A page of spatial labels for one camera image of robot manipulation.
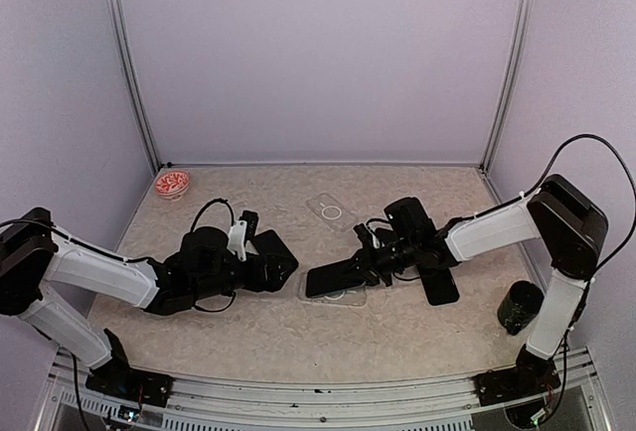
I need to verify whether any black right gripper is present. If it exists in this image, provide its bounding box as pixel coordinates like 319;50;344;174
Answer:
337;234;419;285

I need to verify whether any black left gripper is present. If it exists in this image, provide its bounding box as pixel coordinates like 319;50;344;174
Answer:
192;251;297;301

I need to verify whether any large black teal-edged phone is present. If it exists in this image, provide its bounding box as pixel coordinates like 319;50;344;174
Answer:
305;258;366;299

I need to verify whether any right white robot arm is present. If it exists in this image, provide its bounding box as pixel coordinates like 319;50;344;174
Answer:
344;174;608;395

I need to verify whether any clear magsafe phone case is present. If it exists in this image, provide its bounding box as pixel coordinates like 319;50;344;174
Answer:
306;193;358;232

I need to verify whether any red patterned bowl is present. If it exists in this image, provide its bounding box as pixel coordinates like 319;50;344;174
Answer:
154;170;191;201

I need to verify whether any dark green cup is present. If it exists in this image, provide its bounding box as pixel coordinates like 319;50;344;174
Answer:
497;280;545;336

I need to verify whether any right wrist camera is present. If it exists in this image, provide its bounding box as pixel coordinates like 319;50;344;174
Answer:
353;223;376;248

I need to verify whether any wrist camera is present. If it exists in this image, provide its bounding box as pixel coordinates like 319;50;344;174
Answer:
353;223;376;248
228;211;258;262

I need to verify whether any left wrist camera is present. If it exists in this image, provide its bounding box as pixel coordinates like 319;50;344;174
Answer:
228;211;258;262

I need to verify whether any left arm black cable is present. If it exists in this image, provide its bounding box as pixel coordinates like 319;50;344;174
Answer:
191;199;238;233

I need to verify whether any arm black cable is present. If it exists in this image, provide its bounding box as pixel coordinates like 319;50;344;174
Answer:
539;134;631;278
191;199;238;233

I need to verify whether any aluminium table edge rail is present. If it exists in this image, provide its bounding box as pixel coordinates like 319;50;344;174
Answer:
33;350;611;430

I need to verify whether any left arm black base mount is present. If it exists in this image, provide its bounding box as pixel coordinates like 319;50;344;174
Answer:
85;329;174;408

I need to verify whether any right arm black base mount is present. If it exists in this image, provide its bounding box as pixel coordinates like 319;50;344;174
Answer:
473;346;561;406

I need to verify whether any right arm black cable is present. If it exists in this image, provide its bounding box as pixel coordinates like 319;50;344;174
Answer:
539;134;631;278

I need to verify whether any left aluminium frame post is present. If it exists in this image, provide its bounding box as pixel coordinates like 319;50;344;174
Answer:
106;0;162;174

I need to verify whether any aluminium frame post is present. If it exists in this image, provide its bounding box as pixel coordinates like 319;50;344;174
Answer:
106;0;162;174
480;0;534;176

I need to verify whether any right aluminium frame post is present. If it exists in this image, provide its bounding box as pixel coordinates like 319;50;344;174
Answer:
480;0;534;176

